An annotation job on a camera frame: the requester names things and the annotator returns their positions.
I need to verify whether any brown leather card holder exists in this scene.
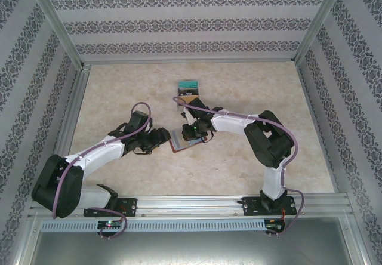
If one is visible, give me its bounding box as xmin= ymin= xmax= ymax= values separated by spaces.
xmin=168 ymin=127 xmax=209 ymax=154

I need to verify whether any aluminium mounting rail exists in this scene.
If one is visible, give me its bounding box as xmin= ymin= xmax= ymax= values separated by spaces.
xmin=29 ymin=195 xmax=353 ymax=218

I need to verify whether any aluminium frame post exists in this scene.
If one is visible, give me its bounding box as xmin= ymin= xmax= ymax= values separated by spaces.
xmin=293 ymin=0 xmax=350 ymax=66
xmin=28 ymin=0 xmax=86 ymax=69

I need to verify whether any wooden card box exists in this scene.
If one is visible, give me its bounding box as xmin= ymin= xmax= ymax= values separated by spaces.
xmin=175 ymin=79 xmax=201 ymax=113

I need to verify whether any aluminium side rail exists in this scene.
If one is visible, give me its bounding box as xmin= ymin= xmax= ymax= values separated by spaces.
xmin=41 ymin=64 xmax=92 ymax=197
xmin=297 ymin=63 xmax=350 ymax=195

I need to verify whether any grey metal shelf panel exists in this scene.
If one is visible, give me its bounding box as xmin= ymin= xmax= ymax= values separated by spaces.
xmin=17 ymin=230 xmax=368 ymax=265

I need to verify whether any teal printed card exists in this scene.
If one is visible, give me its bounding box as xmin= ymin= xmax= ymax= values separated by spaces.
xmin=178 ymin=79 xmax=200 ymax=89

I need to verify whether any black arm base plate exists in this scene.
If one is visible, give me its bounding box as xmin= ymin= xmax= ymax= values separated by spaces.
xmin=83 ymin=198 xmax=138 ymax=218
xmin=242 ymin=196 xmax=299 ymax=217

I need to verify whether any aluminium frame cross beam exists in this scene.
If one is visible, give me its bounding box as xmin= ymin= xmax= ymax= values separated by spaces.
xmin=80 ymin=59 xmax=298 ymax=66

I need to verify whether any slotted grey cable duct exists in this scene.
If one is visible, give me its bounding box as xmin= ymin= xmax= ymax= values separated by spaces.
xmin=40 ymin=219 xmax=266 ymax=232

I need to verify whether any small controller circuit board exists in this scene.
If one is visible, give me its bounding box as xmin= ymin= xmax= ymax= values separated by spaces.
xmin=266 ymin=218 xmax=287 ymax=232
xmin=97 ymin=220 xmax=123 ymax=230

